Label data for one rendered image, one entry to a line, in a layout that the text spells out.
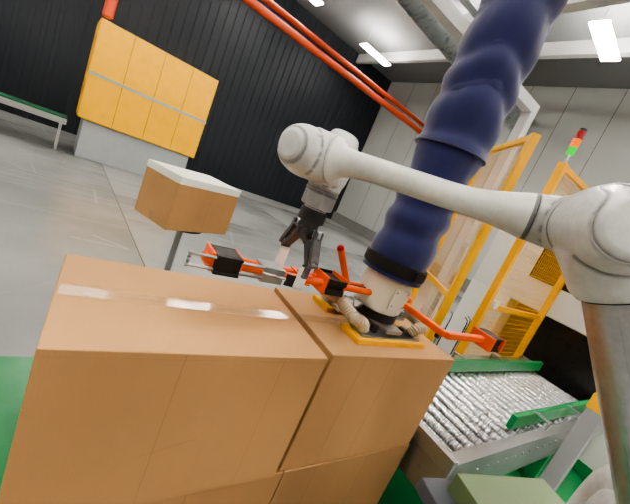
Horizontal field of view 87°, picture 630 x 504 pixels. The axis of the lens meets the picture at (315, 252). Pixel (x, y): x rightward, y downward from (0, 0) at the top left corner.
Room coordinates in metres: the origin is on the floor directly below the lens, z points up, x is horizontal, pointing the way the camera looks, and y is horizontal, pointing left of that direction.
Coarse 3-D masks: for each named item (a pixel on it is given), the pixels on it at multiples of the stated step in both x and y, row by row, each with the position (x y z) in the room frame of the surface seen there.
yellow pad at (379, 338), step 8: (344, 328) 1.01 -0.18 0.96; (352, 328) 1.01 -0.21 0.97; (376, 328) 1.04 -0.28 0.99; (400, 328) 1.12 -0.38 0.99; (352, 336) 0.97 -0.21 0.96; (360, 336) 0.98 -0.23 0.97; (368, 336) 0.99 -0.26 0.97; (376, 336) 1.02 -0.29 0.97; (384, 336) 1.05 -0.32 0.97; (392, 336) 1.08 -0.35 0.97; (400, 336) 1.11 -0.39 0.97; (408, 336) 1.14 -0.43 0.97; (360, 344) 0.96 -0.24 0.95; (368, 344) 0.98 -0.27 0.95; (376, 344) 1.00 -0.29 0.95; (384, 344) 1.02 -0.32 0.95; (392, 344) 1.04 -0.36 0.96; (400, 344) 1.07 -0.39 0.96; (408, 344) 1.09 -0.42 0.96; (416, 344) 1.12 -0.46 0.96; (424, 344) 1.15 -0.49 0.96
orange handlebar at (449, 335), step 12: (204, 252) 0.78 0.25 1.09; (312, 276) 0.99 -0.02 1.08; (348, 288) 1.03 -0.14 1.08; (360, 288) 1.07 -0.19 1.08; (408, 300) 1.21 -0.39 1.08; (408, 312) 1.10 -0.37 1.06; (420, 312) 1.08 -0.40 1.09; (432, 324) 1.01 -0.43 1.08; (444, 336) 0.98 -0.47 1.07; (456, 336) 1.00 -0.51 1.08; (468, 336) 1.04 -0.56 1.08; (480, 336) 1.09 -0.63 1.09
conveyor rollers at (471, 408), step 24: (456, 384) 1.92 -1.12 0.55; (480, 384) 2.07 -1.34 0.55; (504, 384) 2.28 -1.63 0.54; (528, 384) 2.48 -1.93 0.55; (552, 384) 2.73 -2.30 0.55; (432, 408) 1.53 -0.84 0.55; (456, 408) 1.62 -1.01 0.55; (480, 408) 1.77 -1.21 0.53; (504, 408) 1.91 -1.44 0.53; (528, 408) 2.05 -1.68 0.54; (432, 432) 1.32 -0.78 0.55; (456, 432) 1.41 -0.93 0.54; (480, 432) 1.50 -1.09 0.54; (504, 432) 1.58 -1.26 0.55
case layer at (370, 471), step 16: (400, 448) 1.16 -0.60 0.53; (320, 464) 0.91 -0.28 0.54; (336, 464) 0.96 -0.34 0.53; (352, 464) 1.01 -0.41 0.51; (368, 464) 1.06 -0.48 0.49; (384, 464) 1.13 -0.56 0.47; (256, 480) 0.78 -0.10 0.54; (272, 480) 0.81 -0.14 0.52; (288, 480) 0.85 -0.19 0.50; (304, 480) 0.89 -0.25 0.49; (320, 480) 0.94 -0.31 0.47; (336, 480) 0.98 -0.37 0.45; (352, 480) 1.04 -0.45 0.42; (368, 480) 1.10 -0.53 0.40; (384, 480) 1.16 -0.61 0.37; (176, 496) 0.65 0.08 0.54; (192, 496) 0.67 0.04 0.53; (208, 496) 0.70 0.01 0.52; (224, 496) 0.73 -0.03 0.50; (240, 496) 0.76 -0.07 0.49; (256, 496) 0.79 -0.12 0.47; (272, 496) 0.84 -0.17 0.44; (288, 496) 0.87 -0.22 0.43; (304, 496) 0.91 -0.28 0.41; (320, 496) 0.96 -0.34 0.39; (336, 496) 1.01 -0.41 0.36; (352, 496) 1.07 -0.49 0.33; (368, 496) 1.13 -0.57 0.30
